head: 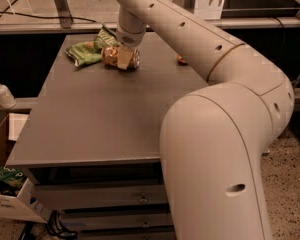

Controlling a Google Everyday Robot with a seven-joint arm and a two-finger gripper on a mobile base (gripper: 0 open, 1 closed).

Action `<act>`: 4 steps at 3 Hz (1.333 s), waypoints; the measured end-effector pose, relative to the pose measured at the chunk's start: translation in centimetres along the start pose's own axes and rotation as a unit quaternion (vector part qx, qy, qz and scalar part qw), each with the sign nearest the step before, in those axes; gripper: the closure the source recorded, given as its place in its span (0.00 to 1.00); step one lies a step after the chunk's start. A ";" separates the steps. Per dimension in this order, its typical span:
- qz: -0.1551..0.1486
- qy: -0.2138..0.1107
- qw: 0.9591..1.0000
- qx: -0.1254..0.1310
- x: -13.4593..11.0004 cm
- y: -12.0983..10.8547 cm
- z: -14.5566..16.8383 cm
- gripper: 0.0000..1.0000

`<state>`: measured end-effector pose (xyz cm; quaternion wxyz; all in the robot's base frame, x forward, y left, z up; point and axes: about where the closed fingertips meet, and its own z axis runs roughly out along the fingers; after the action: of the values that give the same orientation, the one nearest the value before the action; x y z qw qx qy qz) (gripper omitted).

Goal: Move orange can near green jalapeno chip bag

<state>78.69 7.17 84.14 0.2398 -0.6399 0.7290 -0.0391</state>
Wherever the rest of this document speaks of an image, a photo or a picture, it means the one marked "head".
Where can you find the green snack bag in box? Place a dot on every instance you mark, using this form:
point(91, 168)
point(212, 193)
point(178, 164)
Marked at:
point(11, 176)

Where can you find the orange soda can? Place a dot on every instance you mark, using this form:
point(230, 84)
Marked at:
point(109, 56)

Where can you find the orange fruit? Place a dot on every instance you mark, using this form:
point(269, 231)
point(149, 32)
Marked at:
point(181, 60)

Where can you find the cardboard box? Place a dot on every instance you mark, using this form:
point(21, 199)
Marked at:
point(16, 190)

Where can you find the green jalapeno chip bag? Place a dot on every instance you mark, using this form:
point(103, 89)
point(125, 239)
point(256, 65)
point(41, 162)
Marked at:
point(89, 52)

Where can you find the white pump bottle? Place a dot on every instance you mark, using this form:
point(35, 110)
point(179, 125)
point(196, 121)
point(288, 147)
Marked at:
point(7, 100)

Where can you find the grey drawer cabinet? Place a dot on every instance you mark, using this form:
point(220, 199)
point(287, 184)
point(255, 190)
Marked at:
point(91, 145)

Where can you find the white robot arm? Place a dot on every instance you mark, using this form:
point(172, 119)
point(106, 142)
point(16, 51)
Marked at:
point(212, 139)

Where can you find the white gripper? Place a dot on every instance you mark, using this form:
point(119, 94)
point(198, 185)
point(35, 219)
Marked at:
point(130, 38)

